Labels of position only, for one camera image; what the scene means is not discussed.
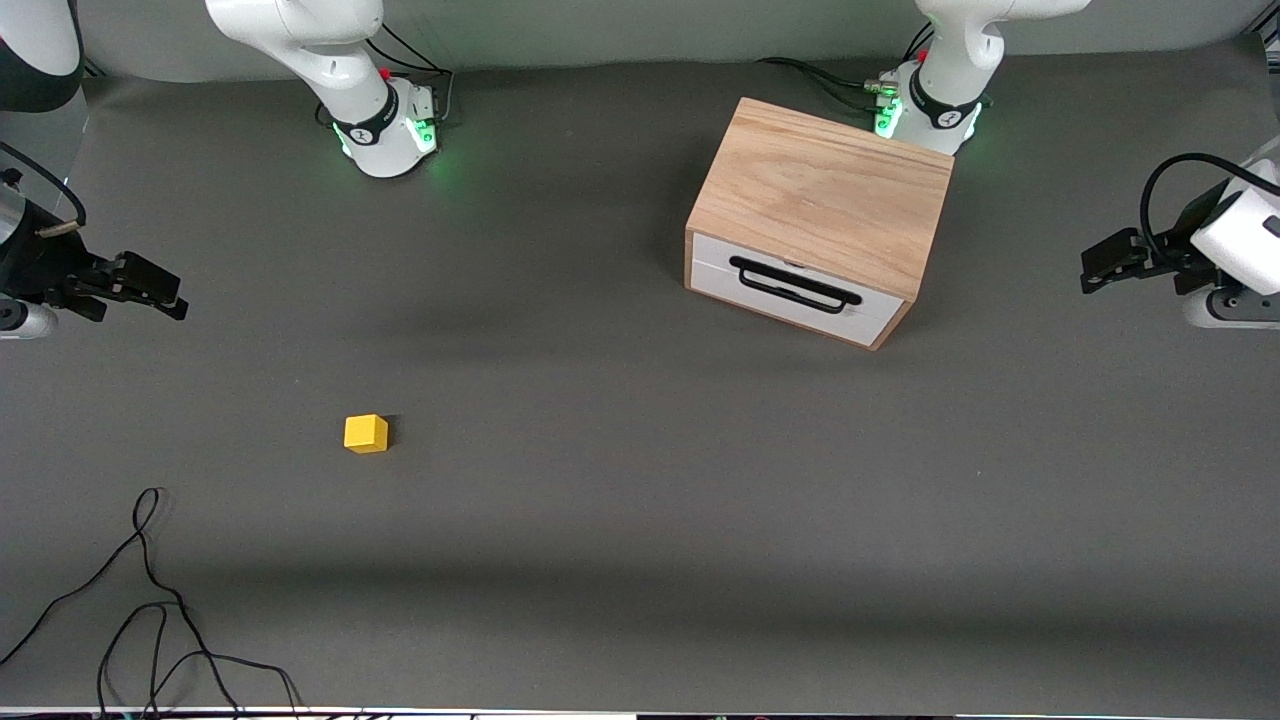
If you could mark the yellow cube block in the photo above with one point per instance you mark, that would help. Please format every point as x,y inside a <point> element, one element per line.
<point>365,433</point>

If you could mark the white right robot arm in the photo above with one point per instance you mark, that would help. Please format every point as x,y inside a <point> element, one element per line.
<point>330,40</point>

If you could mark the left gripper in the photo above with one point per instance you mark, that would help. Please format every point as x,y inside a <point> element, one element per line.
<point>1172,257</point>

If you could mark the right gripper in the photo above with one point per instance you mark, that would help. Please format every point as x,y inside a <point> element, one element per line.
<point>38,268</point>

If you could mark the white-fronted wooden drawer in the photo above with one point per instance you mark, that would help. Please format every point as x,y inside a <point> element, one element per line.
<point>720,270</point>

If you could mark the light wooden drawer cabinet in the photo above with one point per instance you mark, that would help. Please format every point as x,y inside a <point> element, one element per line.
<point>820,190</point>

